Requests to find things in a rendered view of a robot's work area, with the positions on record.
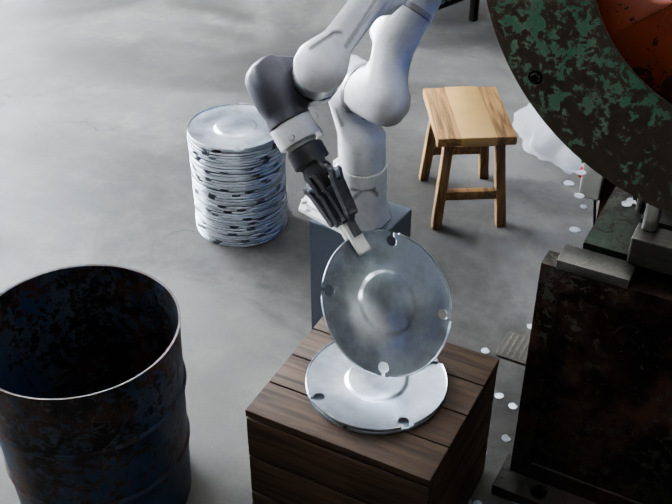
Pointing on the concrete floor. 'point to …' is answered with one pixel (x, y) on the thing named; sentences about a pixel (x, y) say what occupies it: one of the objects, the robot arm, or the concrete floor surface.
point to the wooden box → (318, 491)
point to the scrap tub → (93, 388)
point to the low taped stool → (466, 143)
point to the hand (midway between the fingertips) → (354, 238)
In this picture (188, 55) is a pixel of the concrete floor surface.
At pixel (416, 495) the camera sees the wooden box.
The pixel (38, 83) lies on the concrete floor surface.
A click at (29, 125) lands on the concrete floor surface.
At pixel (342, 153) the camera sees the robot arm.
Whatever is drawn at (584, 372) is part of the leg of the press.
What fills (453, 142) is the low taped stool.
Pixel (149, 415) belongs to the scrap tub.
